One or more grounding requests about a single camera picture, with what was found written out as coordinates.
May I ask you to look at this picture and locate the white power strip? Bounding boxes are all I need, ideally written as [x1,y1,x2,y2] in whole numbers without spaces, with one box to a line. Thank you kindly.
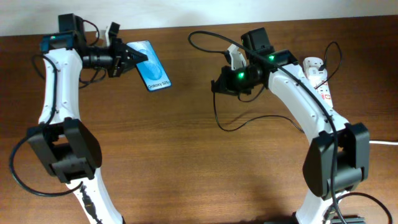
[303,57,333,108]

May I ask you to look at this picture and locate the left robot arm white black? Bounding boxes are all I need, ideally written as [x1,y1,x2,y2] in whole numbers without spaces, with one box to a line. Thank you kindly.
[27,14,147,223]

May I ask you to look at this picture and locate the white usb charger plug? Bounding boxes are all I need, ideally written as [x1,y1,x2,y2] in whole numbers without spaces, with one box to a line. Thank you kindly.
[305,67,328,82]

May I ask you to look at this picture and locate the blue screen smartphone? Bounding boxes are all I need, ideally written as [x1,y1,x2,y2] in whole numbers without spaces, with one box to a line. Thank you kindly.
[127,40,172,92]

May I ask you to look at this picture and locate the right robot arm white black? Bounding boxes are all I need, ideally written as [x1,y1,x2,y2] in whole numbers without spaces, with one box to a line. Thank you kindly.
[211,28,369,223]

